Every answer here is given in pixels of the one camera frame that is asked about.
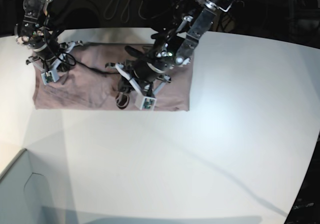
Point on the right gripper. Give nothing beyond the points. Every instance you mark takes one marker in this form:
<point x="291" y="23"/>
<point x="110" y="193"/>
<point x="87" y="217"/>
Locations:
<point x="50" y="61"/>

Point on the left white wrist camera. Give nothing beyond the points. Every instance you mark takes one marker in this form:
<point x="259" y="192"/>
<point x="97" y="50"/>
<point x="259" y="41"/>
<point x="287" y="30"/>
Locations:
<point x="145" y="103"/>

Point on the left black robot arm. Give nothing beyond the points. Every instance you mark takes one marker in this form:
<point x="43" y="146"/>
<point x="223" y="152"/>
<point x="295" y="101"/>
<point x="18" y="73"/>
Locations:
<point x="173" y="47"/>

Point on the mauve pink t-shirt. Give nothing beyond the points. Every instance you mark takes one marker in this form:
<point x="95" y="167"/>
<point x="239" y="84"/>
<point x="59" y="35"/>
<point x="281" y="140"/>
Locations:
<point x="92" y="84"/>

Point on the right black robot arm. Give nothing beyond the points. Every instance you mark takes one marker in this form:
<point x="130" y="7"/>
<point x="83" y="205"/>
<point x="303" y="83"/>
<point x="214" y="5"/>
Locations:
<point x="37" y="34"/>

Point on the white cardboard box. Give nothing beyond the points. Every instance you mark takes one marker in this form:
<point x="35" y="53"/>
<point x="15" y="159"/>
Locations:
<point x="32" y="192"/>

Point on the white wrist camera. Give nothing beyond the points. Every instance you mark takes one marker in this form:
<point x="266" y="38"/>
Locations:
<point x="50" y="76"/>
<point x="145" y="103"/>

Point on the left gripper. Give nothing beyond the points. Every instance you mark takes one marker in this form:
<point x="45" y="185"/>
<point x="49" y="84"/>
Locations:
<point x="140" y="77"/>

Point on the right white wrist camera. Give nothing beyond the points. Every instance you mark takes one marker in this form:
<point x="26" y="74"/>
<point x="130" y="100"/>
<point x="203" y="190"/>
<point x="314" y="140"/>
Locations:
<point x="50" y="76"/>

